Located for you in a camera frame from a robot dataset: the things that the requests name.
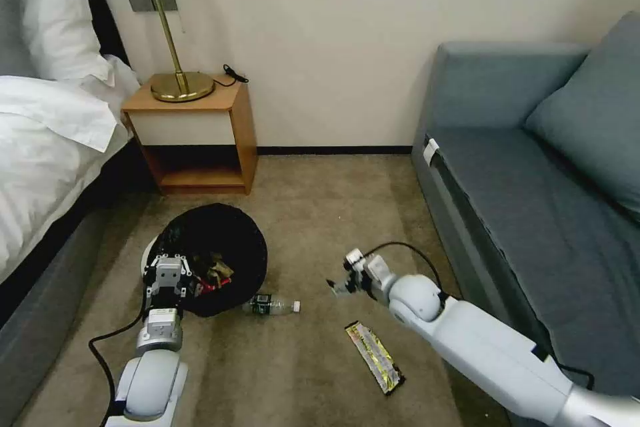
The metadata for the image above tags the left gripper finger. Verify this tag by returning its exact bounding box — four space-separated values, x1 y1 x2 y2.
180 255 197 294
144 255 165 288

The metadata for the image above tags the white trash bin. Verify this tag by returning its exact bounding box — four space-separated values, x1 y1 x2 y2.
141 202 269 318

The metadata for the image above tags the red crumpled wrapper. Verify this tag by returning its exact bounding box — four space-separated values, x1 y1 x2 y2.
199 276 235 293

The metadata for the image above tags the gold crumpled wrapper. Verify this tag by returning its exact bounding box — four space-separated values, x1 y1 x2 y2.
207 252 235 279

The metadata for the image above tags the clear plastic bottle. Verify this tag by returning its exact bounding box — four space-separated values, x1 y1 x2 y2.
242 292 302 318

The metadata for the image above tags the yellow black snack wrapper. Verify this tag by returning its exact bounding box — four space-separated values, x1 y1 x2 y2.
343 320 407 395

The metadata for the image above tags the white sofa tag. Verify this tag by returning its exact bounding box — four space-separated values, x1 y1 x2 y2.
421 135 441 165

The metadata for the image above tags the wooden nightstand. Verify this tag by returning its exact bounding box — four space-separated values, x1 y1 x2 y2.
121 77 259 196

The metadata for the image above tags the white duvet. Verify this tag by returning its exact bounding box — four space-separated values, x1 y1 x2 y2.
0 54 145 280

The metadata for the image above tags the blue-grey sofa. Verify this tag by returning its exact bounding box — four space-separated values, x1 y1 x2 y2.
409 10 640 427

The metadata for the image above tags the black headboard panel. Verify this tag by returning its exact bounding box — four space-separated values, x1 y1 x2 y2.
76 0 132 70

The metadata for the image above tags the blue-grey sofa cushion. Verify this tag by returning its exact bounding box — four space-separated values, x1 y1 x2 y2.
523 50 640 226

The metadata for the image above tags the white pillow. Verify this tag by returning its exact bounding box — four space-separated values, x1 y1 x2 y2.
19 0 115 81

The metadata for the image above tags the grey upholstered headboard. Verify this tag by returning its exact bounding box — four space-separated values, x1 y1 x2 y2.
0 0 40 79

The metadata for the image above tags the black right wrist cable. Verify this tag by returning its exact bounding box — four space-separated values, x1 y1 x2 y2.
361 241 451 309

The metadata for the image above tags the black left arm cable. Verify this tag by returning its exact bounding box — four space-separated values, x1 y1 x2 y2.
88 313 151 419

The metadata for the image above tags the thin black lamp cable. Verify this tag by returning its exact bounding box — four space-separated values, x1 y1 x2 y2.
213 63 250 89

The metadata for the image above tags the black right forearm cable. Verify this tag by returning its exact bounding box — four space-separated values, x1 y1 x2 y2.
539 349 595 390

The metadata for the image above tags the grey wall switch plate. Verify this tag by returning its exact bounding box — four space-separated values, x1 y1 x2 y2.
127 0 179 13

